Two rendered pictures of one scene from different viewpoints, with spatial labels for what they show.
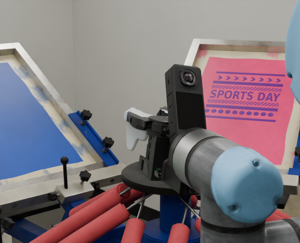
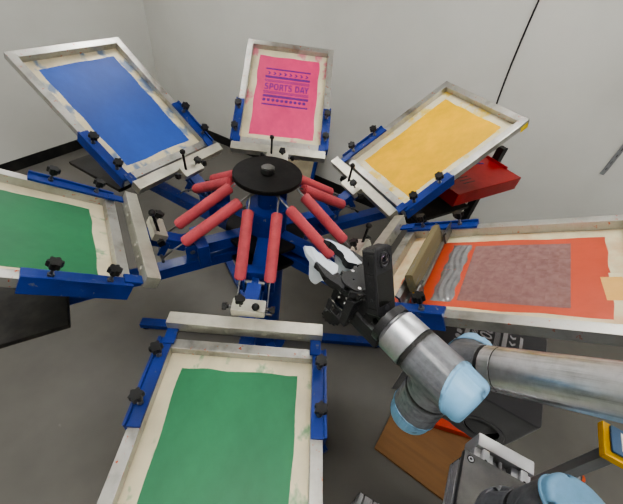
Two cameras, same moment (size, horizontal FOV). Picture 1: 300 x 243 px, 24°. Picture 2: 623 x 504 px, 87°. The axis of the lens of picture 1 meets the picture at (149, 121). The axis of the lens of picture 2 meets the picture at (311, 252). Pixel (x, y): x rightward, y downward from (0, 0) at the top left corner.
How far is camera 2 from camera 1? 0.68 m
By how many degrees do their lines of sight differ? 36
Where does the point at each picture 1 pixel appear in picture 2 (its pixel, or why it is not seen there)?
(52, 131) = (162, 117)
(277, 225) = not seen: hidden behind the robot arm
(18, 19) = not seen: outside the picture
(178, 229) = (276, 217)
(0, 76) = (111, 70)
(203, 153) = (423, 362)
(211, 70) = (263, 66)
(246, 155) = (473, 385)
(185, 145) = (396, 338)
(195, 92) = (388, 269)
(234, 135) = (283, 119)
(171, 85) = (373, 269)
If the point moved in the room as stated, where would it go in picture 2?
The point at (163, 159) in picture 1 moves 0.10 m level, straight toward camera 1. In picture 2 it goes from (354, 312) to (378, 366)
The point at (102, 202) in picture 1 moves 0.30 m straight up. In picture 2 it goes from (220, 193) to (214, 127)
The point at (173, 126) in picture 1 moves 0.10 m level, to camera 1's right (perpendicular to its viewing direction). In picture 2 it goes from (373, 303) to (427, 293)
